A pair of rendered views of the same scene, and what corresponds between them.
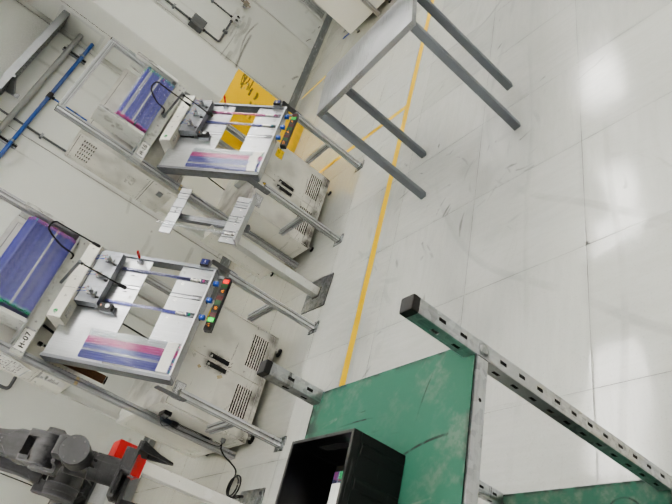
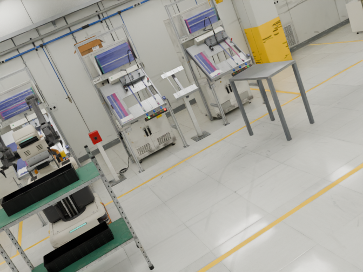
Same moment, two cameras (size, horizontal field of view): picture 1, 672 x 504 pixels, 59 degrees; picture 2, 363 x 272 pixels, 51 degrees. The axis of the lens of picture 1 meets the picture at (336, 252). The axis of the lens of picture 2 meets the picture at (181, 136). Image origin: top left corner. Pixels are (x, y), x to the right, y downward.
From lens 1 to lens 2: 2.27 m
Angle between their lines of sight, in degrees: 25
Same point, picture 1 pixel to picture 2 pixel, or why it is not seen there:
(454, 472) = (76, 186)
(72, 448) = (46, 131)
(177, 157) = (195, 50)
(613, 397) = (182, 228)
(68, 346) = (107, 92)
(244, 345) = (161, 133)
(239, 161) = (211, 69)
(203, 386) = (136, 134)
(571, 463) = (160, 232)
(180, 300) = (146, 103)
